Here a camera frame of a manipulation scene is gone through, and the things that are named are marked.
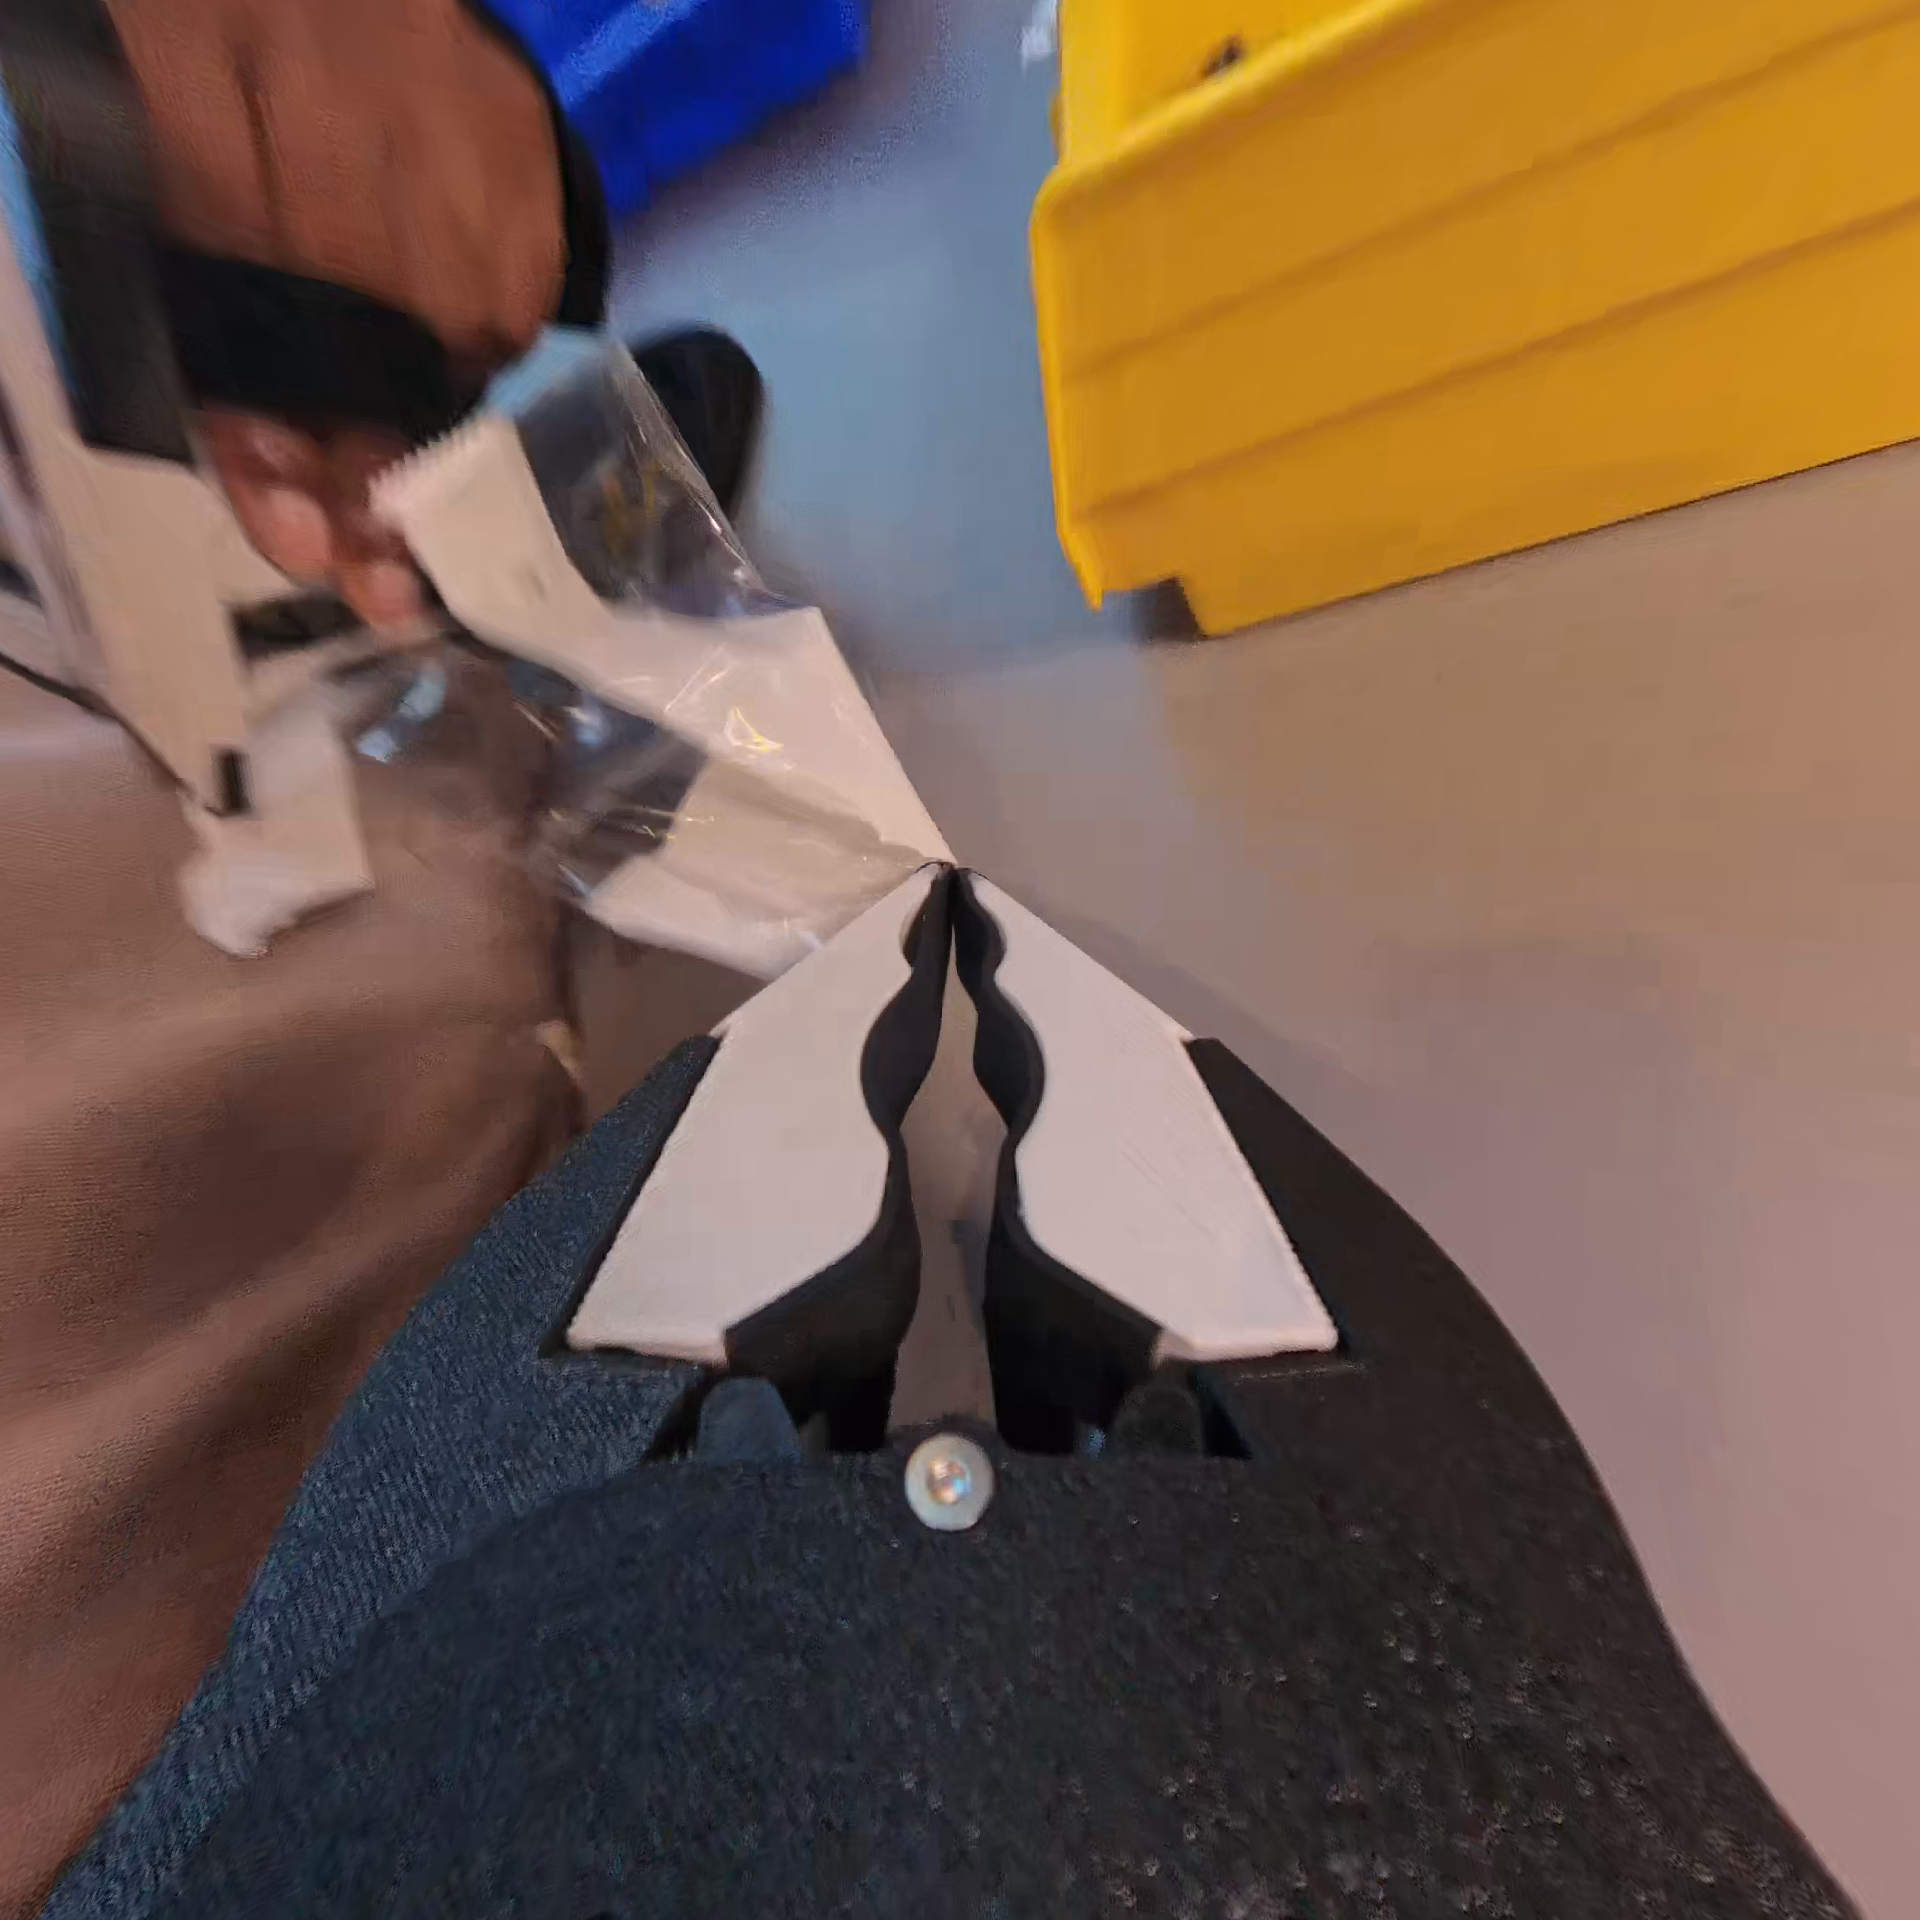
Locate person's beige sweatshirt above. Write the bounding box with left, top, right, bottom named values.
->
left=0, top=690, right=588, bottom=1909

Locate person's left hand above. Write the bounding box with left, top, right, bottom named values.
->
left=107, top=0, right=603, bottom=633

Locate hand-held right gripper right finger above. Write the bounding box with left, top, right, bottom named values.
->
left=954, top=870, right=1345, bottom=1442

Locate large clear labelled bag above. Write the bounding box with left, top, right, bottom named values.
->
left=346, top=330, right=957, bottom=978

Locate yellow bin with grey parts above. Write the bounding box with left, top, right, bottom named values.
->
left=1031, top=0, right=1920, bottom=639

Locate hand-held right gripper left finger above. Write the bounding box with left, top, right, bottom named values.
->
left=564, top=870, right=954, bottom=1442

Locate blue bin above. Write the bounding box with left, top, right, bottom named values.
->
left=480, top=0, right=878, bottom=218

